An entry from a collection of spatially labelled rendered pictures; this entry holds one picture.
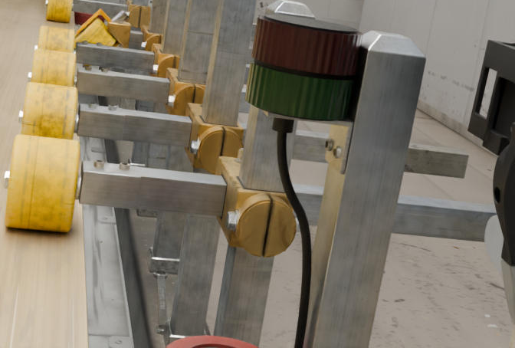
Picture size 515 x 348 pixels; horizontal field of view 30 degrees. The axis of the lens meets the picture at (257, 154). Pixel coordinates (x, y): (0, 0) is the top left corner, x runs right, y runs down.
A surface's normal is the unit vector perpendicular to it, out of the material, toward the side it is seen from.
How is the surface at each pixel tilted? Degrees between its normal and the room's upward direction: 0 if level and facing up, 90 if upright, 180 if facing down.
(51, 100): 47
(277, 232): 90
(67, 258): 0
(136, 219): 0
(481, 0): 90
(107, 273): 0
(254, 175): 90
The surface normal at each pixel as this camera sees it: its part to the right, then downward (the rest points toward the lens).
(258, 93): -0.76, 0.03
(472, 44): -0.97, -0.11
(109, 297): 0.16, -0.96
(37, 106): 0.24, -0.29
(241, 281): 0.18, 0.25
